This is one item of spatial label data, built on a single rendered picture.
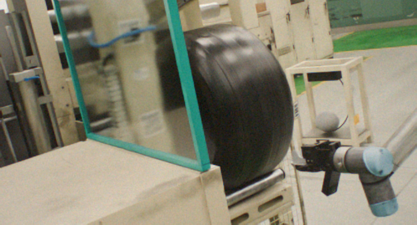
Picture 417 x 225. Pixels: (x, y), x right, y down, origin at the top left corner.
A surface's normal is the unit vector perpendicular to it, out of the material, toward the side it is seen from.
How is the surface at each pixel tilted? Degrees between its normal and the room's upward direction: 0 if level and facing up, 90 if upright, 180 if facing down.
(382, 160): 83
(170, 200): 90
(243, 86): 69
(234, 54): 48
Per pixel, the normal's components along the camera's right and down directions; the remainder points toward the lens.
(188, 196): 0.57, 0.06
